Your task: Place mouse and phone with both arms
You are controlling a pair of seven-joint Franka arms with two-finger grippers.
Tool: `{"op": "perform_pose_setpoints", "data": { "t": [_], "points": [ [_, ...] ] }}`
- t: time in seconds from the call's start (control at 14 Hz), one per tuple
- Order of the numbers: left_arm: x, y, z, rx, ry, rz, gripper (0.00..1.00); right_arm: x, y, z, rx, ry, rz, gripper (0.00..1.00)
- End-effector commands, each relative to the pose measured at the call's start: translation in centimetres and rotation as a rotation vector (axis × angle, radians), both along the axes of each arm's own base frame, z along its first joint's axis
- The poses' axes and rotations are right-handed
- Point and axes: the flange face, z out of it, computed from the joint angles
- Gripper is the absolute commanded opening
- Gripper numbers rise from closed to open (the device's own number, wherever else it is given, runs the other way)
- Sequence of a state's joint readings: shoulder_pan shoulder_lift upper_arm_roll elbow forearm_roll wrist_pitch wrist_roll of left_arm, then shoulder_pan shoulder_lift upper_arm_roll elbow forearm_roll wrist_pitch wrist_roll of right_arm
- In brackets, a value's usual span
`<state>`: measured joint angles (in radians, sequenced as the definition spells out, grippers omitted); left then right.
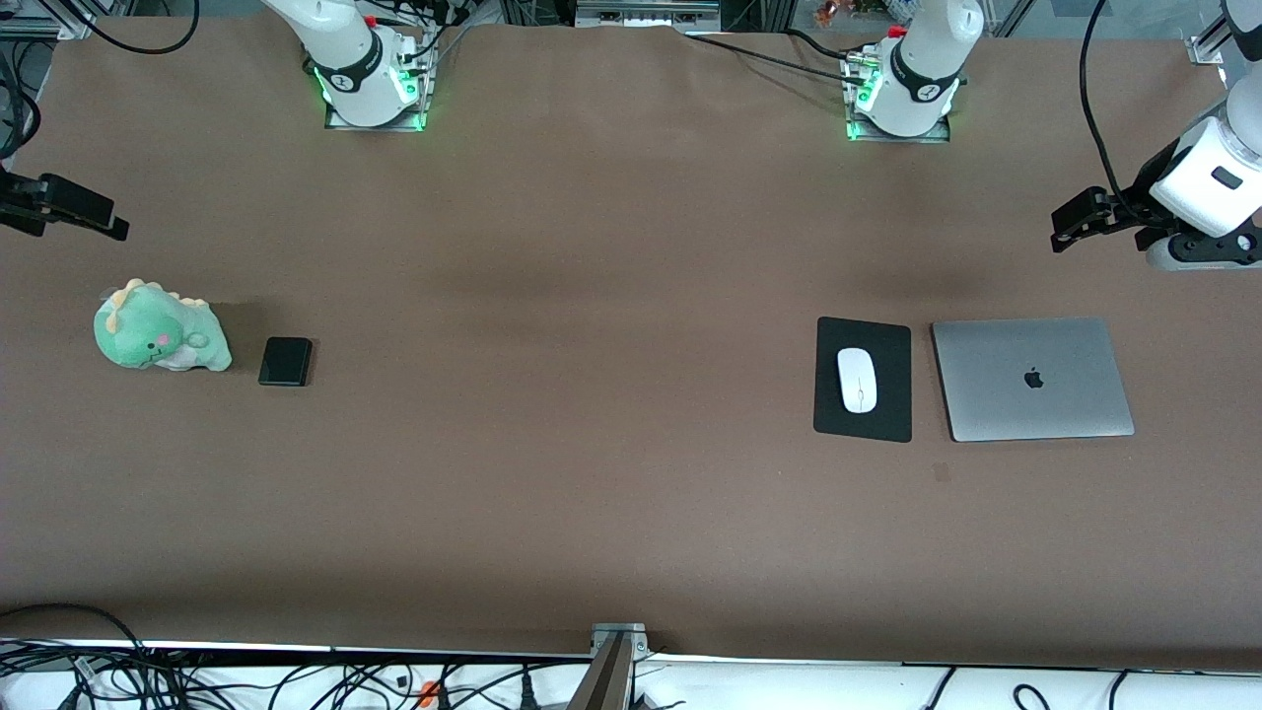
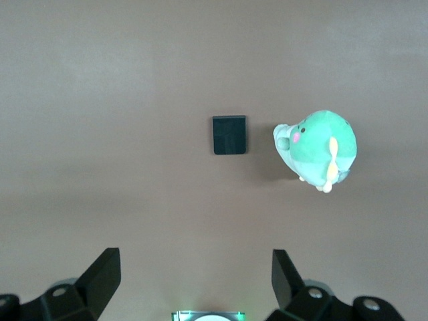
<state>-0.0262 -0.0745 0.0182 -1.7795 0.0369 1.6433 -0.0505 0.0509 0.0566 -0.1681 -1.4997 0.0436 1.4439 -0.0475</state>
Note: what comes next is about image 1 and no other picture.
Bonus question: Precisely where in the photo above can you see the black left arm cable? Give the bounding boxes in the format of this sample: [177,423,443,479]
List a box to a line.
[1079,0,1135,200]

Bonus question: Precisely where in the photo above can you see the long black table cable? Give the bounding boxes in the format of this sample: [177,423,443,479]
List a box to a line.
[678,34,871,90]

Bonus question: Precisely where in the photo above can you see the short black table cable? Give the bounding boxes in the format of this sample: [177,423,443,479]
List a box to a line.
[787,28,861,62]

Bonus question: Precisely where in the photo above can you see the brown paper table cover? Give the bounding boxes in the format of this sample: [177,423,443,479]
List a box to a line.
[0,15,1262,664]

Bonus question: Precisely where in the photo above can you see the silver laptop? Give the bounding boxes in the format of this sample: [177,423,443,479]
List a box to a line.
[931,317,1136,443]

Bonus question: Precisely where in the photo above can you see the tangled black floor cables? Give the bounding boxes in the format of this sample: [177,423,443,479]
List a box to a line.
[0,641,593,710]

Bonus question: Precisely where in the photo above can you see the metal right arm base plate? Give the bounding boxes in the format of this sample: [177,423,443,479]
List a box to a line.
[323,28,431,132]

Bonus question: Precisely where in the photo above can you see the aluminium frame profile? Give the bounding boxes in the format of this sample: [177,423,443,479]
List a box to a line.
[0,0,135,42]
[1187,0,1262,66]

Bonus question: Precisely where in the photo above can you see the grey metal box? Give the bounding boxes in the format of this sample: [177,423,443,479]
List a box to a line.
[575,0,723,31]

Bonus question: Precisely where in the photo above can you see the black mouse pad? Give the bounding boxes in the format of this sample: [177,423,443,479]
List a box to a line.
[813,317,913,444]

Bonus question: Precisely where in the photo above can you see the black floor cable loop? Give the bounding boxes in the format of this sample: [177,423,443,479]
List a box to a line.
[0,603,151,681]

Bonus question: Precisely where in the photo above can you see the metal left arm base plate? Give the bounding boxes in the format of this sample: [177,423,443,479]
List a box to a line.
[841,49,953,145]

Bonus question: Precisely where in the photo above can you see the green dinosaur plush toy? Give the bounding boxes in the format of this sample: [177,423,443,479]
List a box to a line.
[94,278,234,374]

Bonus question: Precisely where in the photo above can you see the white computer mouse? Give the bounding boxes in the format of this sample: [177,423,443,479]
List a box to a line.
[837,347,878,414]

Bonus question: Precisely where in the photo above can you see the black phone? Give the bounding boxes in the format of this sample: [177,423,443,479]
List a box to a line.
[258,336,314,388]

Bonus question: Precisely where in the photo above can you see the aluminium post with bracket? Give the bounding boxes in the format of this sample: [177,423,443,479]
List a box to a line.
[570,622,651,710]

